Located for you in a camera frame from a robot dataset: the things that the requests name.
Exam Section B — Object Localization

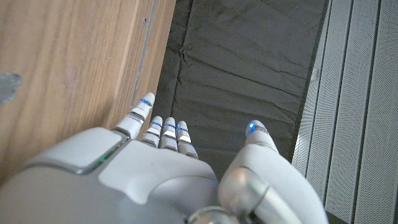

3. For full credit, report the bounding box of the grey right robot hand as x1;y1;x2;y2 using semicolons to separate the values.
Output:
0;92;330;224

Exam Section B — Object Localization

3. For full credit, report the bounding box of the black backdrop curtain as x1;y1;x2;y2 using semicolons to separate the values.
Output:
149;0;330;181

